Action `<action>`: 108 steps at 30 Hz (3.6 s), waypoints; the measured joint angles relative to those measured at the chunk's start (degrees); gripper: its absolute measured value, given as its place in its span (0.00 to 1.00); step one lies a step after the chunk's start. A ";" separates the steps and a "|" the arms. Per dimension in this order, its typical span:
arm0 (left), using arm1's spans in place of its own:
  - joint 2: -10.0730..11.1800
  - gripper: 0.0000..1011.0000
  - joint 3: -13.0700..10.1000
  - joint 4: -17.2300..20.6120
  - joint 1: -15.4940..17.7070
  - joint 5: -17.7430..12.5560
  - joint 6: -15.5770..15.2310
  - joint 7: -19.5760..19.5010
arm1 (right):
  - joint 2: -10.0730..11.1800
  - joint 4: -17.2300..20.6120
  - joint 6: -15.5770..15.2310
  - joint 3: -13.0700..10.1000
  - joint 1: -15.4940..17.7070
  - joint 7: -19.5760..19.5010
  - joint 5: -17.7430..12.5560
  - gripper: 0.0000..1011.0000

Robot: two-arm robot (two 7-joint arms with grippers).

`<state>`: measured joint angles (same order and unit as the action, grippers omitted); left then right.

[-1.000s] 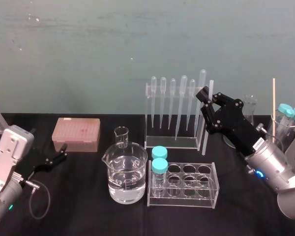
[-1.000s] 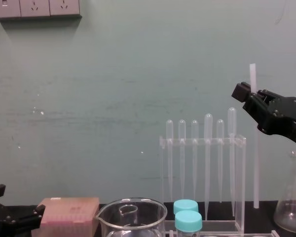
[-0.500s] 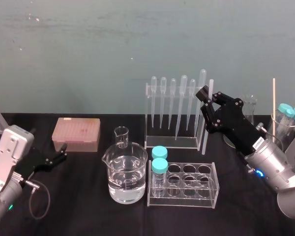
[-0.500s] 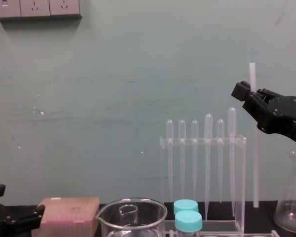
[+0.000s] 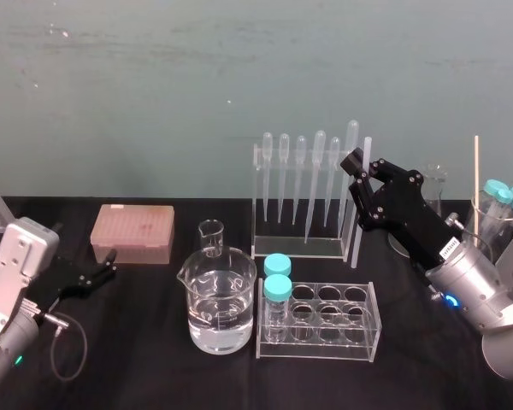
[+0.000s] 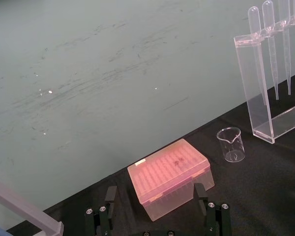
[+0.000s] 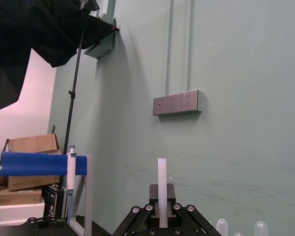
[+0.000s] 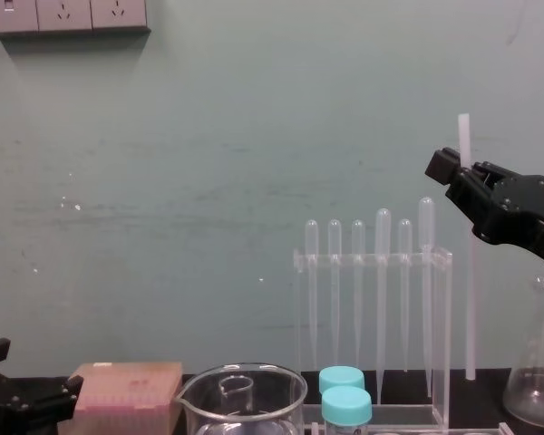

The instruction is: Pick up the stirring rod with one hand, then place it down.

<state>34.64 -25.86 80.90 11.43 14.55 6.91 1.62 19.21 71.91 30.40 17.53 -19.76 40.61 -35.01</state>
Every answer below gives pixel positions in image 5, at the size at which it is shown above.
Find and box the thin dark gripper cable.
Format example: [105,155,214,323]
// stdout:
[447,213,497,260]
[40,311,90,381]

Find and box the thin dark left gripper cable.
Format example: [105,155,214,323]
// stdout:
[40,311,90,381]

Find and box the clear glass conical flask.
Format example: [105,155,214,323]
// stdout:
[386,163,451,259]

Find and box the large clear plastic transfer pipette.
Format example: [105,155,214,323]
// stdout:
[338,120,361,223]

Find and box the small empty glass beaker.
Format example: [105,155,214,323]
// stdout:
[198,219,228,274]

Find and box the clear acrylic test tube rack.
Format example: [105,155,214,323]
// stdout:
[256,277,383,363]

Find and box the glass beaker holding tubes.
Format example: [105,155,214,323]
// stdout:
[469,192,513,262]

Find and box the translucent pink pipette tip box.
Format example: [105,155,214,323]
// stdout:
[89,203,175,265]

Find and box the thin dark right gripper cable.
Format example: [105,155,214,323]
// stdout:
[447,213,497,260]

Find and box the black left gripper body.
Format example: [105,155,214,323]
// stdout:
[28,255,69,315]

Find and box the clear acrylic pipette stand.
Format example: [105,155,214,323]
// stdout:
[251,143,361,263]

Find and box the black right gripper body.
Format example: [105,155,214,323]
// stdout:
[366,175,463,271]

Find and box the black table cloth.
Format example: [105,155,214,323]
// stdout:
[0,195,513,410]

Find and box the thin wooden stick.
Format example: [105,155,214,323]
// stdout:
[473,135,481,249]

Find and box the large glass beaker with water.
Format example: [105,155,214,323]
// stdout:
[175,247,258,354]

